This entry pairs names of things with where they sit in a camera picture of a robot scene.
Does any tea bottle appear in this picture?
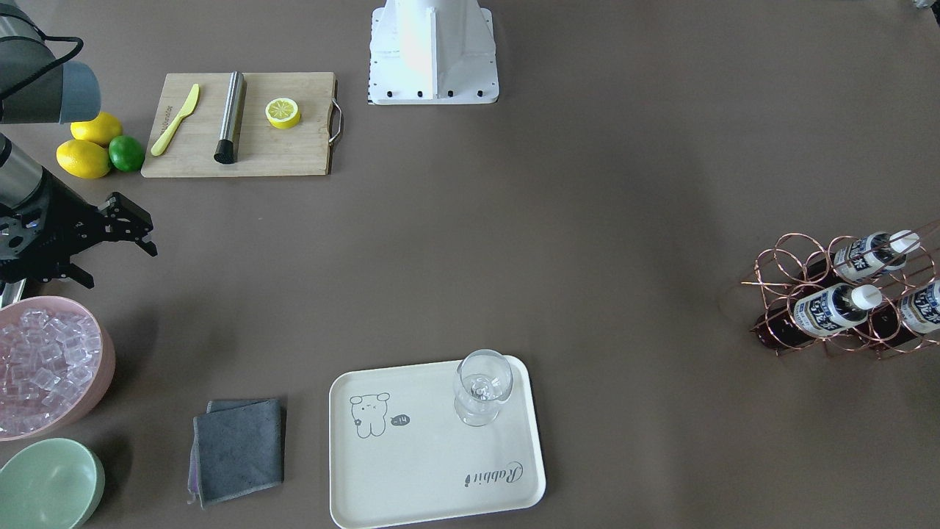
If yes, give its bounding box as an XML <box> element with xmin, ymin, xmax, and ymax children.
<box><xmin>797</xmin><ymin>230</ymin><xmax>921</xmax><ymax>288</ymax></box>
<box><xmin>869</xmin><ymin>280</ymin><xmax>939</xmax><ymax>350</ymax></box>
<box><xmin>753</xmin><ymin>284</ymin><xmax>884</xmax><ymax>352</ymax></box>

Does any half lemon slice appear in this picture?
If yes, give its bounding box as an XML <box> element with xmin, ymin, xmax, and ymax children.
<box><xmin>264</xmin><ymin>97</ymin><xmax>302</xmax><ymax>129</ymax></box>

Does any yellow plastic knife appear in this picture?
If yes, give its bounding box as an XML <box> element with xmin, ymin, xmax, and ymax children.
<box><xmin>150</xmin><ymin>84</ymin><xmax>200</xmax><ymax>156</ymax></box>

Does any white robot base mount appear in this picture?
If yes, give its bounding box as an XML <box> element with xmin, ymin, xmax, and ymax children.
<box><xmin>367</xmin><ymin>1</ymin><xmax>500</xmax><ymax>105</ymax></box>

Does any grey folded cloth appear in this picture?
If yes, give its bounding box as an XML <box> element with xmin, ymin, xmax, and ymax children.
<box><xmin>187</xmin><ymin>398</ymin><xmax>284</xmax><ymax>509</ymax></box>

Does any clear wine glass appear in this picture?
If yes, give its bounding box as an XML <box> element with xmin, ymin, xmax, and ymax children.
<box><xmin>454</xmin><ymin>349</ymin><xmax>515</xmax><ymax>428</ymax></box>

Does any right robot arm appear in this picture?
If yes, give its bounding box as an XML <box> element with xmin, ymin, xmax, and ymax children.
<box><xmin>1</xmin><ymin>1</ymin><xmax>157</xmax><ymax>289</ymax></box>

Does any bamboo cutting board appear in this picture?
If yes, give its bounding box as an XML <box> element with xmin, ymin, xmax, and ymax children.
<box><xmin>141</xmin><ymin>71</ymin><xmax>342</xmax><ymax>179</ymax></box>

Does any steel muddler black tip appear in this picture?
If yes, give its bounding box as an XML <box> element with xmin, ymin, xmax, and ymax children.
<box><xmin>214</xmin><ymin>71</ymin><xmax>246</xmax><ymax>165</ymax></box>

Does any yellow lemon upper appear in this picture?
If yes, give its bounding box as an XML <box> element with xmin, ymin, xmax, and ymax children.
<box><xmin>70</xmin><ymin>111</ymin><xmax>123</xmax><ymax>147</ymax></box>

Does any green lime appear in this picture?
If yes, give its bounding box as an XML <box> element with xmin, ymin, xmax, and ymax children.
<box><xmin>107</xmin><ymin>135</ymin><xmax>145</xmax><ymax>172</ymax></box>

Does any yellow lemon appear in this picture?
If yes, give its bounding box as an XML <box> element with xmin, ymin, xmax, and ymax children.
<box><xmin>56</xmin><ymin>140</ymin><xmax>112</xmax><ymax>179</ymax></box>
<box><xmin>70</xmin><ymin>111</ymin><xmax>123</xmax><ymax>147</ymax></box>

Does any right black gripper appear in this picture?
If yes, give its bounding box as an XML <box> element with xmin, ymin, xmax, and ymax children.
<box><xmin>1</xmin><ymin>170</ymin><xmax>158</xmax><ymax>289</ymax></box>

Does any copper wire bottle basket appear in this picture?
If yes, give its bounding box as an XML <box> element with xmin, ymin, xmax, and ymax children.
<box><xmin>741</xmin><ymin>221</ymin><xmax>938</xmax><ymax>359</ymax></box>

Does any cream rabbit serving tray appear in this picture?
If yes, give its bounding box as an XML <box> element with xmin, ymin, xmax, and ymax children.
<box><xmin>328</xmin><ymin>357</ymin><xmax>546</xmax><ymax>528</ymax></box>

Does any green ceramic bowl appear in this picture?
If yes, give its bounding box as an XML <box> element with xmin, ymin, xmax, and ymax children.
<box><xmin>1</xmin><ymin>438</ymin><xmax>105</xmax><ymax>528</ymax></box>

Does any pink bowl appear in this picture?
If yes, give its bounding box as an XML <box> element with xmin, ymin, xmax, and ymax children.
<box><xmin>2</xmin><ymin>297</ymin><xmax>115</xmax><ymax>442</ymax></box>

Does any clear ice cubes pile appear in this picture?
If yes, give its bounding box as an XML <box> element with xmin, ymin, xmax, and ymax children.
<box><xmin>1</xmin><ymin>308</ymin><xmax>103</xmax><ymax>439</ymax></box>

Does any yellow lemon lower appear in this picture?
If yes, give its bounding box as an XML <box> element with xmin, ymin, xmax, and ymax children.
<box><xmin>56</xmin><ymin>140</ymin><xmax>112</xmax><ymax>179</ymax></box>

